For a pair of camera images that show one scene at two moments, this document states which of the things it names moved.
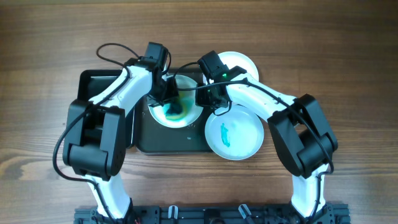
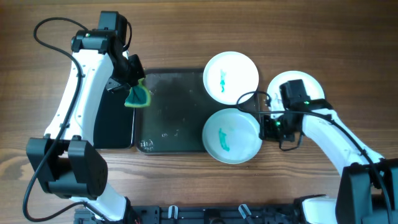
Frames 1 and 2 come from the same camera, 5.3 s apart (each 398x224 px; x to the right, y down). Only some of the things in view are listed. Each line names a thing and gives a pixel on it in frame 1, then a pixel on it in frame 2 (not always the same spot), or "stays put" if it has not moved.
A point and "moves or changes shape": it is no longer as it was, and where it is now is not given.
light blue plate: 236,134 stays put
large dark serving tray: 151,135 stays put
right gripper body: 206,96 to 275,128
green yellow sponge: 176,110 moves or changes shape
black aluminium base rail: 214,214 stays put
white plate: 181,112 to 275,100
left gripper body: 163,91 to 126,72
